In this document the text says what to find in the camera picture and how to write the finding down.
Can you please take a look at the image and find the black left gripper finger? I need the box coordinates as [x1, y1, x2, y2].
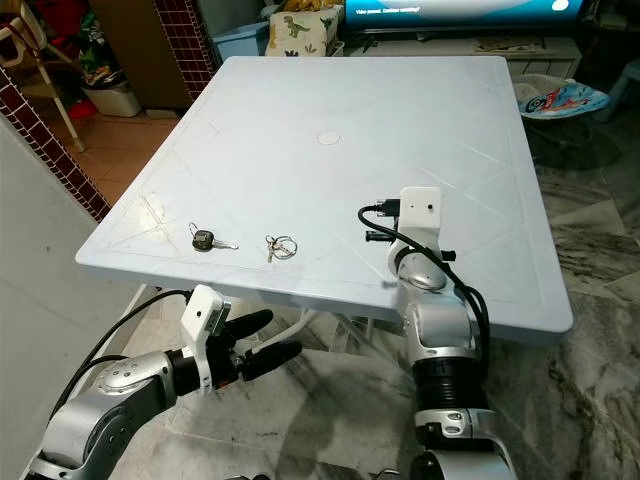
[240, 341, 303, 384]
[222, 309, 276, 341]

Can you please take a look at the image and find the white plastic table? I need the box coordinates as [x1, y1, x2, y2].
[75, 55, 575, 346]

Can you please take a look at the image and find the metal table leg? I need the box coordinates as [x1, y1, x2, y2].
[315, 312, 411, 391]

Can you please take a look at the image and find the black headed key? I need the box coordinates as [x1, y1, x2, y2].
[189, 223, 241, 254]

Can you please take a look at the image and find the pale television stand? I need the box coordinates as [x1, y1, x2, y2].
[345, 33, 583, 83]

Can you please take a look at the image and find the dinosaur print cushion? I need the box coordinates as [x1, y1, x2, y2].
[267, 8, 343, 59]

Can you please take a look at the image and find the colourful baby bouncer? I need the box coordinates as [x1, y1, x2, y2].
[515, 76, 613, 123]

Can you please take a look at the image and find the light blue plastic bin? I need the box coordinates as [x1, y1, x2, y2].
[212, 22, 273, 69]

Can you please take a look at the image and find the flat screen television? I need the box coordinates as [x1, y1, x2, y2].
[345, 0, 589, 31]

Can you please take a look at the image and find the white bucket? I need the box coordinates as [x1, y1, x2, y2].
[82, 78, 144, 121]

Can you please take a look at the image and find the light blue plastic stool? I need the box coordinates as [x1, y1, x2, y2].
[603, 55, 640, 126]

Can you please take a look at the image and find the brown wooden door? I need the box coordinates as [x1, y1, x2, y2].
[88, 0, 199, 111]

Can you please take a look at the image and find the wooden chair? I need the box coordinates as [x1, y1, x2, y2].
[0, 5, 88, 156]

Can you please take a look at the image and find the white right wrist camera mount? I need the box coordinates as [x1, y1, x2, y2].
[397, 186, 445, 263]

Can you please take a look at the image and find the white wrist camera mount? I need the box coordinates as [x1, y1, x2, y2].
[397, 186, 445, 263]
[182, 285, 233, 393]

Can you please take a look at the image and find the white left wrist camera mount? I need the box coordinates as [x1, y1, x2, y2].
[182, 285, 233, 393]

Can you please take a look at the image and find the silver key with ring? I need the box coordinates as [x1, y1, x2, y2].
[265, 233, 300, 264]

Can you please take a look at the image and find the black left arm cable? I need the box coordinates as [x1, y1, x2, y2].
[50, 290, 193, 456]

